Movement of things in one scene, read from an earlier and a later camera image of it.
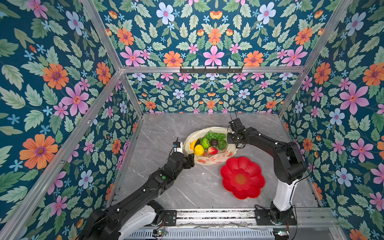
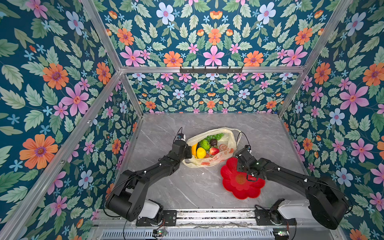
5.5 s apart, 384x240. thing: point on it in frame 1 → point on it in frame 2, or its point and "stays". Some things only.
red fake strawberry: [212, 150] stays
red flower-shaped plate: [242, 177] stays
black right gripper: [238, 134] → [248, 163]
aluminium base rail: [241, 225] stays
